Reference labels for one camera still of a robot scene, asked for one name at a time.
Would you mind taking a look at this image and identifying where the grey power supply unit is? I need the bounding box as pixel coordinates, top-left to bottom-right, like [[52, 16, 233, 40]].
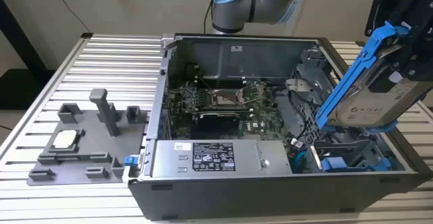
[[150, 139, 292, 178]]

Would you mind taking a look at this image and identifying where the thin black wall cable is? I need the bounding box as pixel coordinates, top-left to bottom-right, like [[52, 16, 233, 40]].
[[45, 0, 90, 33]]

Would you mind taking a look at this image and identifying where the CPU socket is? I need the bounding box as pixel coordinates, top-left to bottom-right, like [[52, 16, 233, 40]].
[[207, 88, 249, 107]]

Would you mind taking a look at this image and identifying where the black disk wire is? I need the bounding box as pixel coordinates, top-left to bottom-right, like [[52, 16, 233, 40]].
[[287, 89, 321, 143]]

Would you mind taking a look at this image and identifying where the hard disk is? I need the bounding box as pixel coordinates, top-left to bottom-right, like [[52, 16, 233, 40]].
[[315, 20, 433, 135], [320, 157, 347, 172]]

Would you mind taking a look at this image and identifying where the black furniture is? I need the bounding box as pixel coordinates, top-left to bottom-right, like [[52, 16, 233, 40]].
[[0, 0, 50, 110]]

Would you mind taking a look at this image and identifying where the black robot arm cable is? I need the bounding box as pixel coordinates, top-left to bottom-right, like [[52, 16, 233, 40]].
[[201, 0, 223, 33]]

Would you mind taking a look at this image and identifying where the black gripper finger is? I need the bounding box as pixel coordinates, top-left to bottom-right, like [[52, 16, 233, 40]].
[[387, 0, 433, 83], [366, 0, 395, 38]]

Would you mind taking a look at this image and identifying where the green motherboard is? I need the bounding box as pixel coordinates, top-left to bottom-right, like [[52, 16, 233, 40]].
[[168, 78, 291, 140]]

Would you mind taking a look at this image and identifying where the grey metal disk bay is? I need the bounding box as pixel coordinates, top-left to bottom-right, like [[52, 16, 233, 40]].
[[281, 49, 398, 174]]

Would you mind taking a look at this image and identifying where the grey parts rack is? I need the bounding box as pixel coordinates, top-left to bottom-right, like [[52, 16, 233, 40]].
[[25, 88, 149, 186]]

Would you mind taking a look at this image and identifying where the open black PC case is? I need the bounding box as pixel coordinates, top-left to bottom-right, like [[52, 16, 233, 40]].
[[126, 32, 433, 221]]

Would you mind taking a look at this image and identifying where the blue cable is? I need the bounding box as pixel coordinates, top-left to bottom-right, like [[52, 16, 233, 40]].
[[292, 150, 307, 173]]

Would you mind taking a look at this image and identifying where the black graphics card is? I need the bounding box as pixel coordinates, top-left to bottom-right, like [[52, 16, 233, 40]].
[[191, 111, 252, 140]]

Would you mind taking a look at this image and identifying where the silver CPU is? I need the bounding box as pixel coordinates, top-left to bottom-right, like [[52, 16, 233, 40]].
[[53, 130, 81, 148]]

